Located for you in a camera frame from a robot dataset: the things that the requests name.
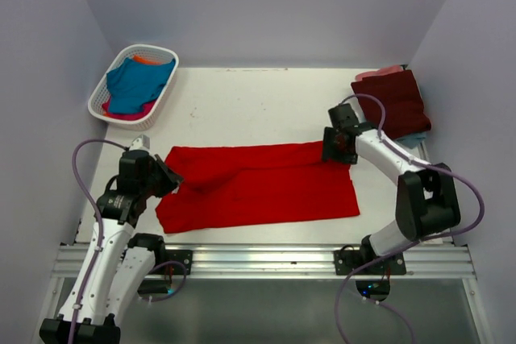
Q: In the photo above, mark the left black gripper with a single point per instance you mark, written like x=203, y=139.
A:
x=172, y=179

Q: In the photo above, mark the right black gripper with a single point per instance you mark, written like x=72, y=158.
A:
x=328, y=151

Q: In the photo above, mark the red t shirt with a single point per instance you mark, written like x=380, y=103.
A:
x=255, y=185

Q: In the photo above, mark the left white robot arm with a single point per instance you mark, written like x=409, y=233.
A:
x=118, y=258

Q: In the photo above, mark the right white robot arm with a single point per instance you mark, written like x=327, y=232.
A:
x=426, y=201

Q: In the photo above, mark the magenta t shirt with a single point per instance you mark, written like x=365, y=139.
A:
x=147, y=107

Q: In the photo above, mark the folded maroon t shirt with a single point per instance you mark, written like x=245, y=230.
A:
x=400, y=96

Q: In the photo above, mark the folded light blue t shirt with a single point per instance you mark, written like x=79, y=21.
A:
x=412, y=141

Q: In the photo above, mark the white plastic laundry basket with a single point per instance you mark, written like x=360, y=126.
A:
x=101, y=94

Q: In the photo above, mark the folded pink t shirt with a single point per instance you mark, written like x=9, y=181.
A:
x=380, y=72

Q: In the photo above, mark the orange t shirt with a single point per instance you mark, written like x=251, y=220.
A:
x=142, y=60

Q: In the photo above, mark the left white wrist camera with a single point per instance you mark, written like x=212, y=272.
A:
x=140, y=143

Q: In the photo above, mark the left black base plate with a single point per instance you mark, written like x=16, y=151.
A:
x=183, y=262

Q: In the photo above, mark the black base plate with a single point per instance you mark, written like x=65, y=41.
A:
x=183, y=262
x=349, y=258

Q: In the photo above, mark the aluminium mounting rail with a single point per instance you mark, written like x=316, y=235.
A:
x=265, y=261

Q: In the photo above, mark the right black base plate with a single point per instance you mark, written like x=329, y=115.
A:
x=349, y=258

